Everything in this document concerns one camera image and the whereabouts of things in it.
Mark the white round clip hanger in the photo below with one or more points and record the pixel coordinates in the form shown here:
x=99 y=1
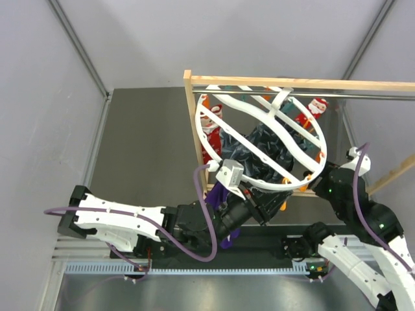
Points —
x=262 y=136

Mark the red santa sock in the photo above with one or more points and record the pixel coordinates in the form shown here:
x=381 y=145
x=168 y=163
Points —
x=212 y=132

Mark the purple sock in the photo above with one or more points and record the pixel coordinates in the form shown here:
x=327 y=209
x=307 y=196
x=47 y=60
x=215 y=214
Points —
x=218 y=195

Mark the red snowflake sock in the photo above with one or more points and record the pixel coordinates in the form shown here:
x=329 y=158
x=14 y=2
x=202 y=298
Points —
x=316 y=108

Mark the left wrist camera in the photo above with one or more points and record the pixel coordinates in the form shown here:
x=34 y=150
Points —
x=229 y=174

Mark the clear plastic bin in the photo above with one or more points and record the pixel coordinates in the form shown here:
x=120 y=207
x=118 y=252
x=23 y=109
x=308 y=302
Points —
x=330 y=142

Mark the grey cable duct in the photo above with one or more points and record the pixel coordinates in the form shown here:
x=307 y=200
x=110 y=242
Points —
x=124 y=268

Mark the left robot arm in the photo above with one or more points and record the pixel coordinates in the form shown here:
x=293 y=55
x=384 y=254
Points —
x=199 y=229

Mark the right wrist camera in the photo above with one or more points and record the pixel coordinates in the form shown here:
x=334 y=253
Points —
x=357 y=161

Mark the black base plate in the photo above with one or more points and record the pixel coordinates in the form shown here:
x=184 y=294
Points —
x=255 y=247

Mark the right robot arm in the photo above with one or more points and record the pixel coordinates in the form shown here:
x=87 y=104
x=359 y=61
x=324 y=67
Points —
x=375 y=225

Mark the wooden rack frame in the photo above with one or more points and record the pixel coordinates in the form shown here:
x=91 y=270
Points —
x=272 y=102

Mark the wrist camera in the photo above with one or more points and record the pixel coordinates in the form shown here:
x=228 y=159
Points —
x=357 y=161
x=229 y=174

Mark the dark patterned cloth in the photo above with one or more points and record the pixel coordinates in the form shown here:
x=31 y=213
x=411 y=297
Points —
x=266 y=141

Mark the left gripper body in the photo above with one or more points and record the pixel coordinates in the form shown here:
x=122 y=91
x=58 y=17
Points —
x=253 y=201

